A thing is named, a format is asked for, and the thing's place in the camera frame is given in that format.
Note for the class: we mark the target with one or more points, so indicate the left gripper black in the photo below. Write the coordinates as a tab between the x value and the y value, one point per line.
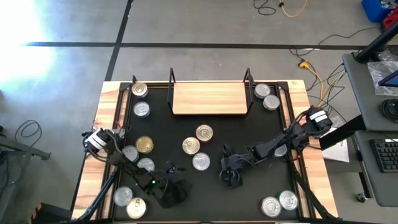
168	193

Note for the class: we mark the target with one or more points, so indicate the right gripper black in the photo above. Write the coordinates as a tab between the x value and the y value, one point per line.
233	161

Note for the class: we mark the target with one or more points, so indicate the silver-lid can olive label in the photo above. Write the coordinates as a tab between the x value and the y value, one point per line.
201	161

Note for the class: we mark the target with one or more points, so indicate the silver-lid can red label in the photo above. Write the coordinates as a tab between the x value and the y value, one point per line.
270	206

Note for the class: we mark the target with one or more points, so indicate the gold-lid can blue red label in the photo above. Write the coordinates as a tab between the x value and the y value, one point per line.
191	145
204	133

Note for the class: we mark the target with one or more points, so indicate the silver-lid can green label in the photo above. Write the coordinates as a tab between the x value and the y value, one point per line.
262	91
280	151

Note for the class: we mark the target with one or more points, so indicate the gold-lid can olive label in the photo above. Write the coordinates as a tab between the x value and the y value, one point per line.
144	144

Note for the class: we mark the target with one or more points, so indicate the silver-lid can white teal label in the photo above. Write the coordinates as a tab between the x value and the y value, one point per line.
271	102

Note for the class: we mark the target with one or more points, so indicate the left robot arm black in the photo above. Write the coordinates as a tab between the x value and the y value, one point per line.
107	146

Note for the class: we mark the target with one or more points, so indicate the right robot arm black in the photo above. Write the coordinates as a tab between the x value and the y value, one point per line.
267	149

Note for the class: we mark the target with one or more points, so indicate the black table mat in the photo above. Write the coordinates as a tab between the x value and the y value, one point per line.
205	199

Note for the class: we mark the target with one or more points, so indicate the silver-lid can blue label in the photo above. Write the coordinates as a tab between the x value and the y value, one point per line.
141	109

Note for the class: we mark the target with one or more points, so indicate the white paper sheet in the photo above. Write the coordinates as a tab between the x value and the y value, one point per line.
337	154

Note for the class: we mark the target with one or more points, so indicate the gold-lid can cream label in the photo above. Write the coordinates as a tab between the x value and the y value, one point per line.
139	89

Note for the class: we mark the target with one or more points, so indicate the caster wheel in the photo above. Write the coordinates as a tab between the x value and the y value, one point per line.
361	197

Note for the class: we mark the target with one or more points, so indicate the grey desk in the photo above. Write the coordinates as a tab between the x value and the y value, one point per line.
357	93
365	174

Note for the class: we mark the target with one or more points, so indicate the black keyboard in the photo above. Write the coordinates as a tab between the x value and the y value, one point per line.
385	155

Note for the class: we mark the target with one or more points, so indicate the grey metal stand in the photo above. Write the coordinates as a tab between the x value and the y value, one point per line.
31	150

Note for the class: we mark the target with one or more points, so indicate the clear plastic bag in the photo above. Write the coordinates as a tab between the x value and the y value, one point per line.
376	73

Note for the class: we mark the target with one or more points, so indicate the monitor with blue screen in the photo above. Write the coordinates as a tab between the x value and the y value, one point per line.
391	80

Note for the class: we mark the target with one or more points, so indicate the black pole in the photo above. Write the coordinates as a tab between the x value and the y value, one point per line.
373	46

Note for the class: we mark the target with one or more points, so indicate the blue bin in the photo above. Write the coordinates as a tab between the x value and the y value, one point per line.
373	11

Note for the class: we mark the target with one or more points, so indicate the red box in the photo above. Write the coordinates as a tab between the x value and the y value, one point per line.
391	21

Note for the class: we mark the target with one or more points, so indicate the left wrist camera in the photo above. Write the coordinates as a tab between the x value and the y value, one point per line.
170	170

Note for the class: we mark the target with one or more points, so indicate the black diagonal frame strut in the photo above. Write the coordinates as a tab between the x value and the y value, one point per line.
102	194
308	193

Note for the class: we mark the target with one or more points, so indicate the wooden shelf black metal frame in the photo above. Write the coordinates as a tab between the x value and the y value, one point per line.
208	99

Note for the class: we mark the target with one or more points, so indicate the black metal table frame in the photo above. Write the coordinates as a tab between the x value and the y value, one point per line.
124	86

